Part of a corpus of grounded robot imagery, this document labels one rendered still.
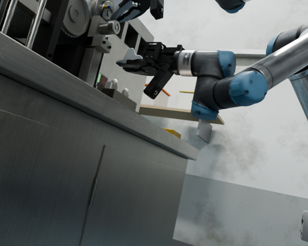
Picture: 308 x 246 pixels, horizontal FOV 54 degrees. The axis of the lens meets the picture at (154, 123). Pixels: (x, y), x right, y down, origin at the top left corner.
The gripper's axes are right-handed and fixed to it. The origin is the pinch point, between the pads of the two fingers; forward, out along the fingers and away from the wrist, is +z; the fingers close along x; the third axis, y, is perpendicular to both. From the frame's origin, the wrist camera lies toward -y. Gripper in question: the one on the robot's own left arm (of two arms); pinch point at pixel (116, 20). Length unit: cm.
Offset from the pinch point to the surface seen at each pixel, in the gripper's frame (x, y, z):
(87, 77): 6.0, -17.0, 14.1
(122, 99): -14.9, -16.3, 14.5
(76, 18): 12.3, -2.5, 7.5
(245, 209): -287, -49, 32
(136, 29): -66, 51, 6
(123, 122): 20.0, -43.9, 4.4
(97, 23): 6.8, -3.5, 4.0
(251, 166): -288, -12, 2
